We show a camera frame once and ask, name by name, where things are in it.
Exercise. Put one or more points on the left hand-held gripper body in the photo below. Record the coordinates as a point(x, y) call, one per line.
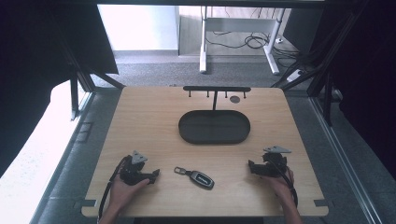
point(132, 170)

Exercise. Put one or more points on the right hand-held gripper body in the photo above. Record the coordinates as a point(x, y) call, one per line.
point(275, 164)

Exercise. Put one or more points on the black key rack with tray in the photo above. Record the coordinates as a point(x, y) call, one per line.
point(214, 127)

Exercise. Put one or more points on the person's right hand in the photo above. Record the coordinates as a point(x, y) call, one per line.
point(280, 186)

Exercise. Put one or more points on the person's left hand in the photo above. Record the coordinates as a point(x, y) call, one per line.
point(122, 192)

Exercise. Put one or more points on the grey round table disc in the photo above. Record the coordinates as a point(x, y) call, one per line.
point(234, 99)

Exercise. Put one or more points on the white panel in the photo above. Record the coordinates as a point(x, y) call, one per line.
point(34, 161)

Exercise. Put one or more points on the black curtain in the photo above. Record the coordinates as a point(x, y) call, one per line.
point(34, 71)
point(367, 77)

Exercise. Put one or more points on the white board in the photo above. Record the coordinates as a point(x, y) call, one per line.
point(137, 28)

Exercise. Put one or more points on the black metal frame strut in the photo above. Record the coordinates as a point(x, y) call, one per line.
point(323, 71)
point(77, 84)

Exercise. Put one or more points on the white desk frame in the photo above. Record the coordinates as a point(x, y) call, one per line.
point(204, 46)

